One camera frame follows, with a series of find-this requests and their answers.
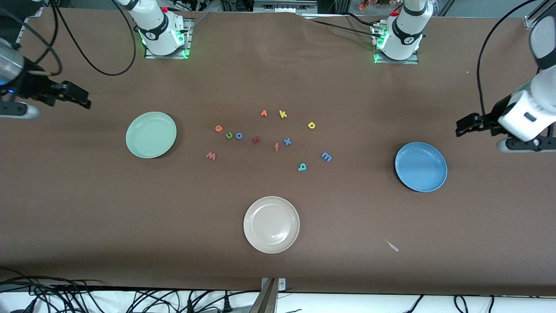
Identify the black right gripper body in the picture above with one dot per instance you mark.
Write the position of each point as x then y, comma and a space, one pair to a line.
31, 84

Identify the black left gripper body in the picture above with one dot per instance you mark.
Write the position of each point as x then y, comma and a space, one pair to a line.
490, 118

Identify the blue plate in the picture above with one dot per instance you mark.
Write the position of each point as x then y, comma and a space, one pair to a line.
420, 167

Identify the aluminium beam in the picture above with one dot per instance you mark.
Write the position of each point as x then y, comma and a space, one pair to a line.
265, 300

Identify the metal base plate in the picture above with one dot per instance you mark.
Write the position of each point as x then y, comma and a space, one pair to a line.
415, 61
187, 43

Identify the green plate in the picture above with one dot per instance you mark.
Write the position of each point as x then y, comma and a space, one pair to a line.
151, 135

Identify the blue letter m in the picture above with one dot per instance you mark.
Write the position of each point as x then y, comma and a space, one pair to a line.
326, 157

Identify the brown table cover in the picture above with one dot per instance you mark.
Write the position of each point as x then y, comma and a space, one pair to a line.
347, 87

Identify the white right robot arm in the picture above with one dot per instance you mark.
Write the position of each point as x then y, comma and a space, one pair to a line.
156, 30

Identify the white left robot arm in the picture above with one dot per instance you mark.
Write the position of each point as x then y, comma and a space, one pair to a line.
406, 39

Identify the salmon letter w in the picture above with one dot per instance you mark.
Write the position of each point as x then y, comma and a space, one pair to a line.
211, 156

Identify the aluminium profile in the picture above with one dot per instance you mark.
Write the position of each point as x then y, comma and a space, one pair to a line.
536, 15

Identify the aluminium frame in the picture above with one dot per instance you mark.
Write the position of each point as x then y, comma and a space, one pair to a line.
284, 5

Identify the white paper scrap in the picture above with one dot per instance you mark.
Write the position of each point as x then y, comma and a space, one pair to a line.
392, 246

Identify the beige plate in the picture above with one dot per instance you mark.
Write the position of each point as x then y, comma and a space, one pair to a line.
271, 224

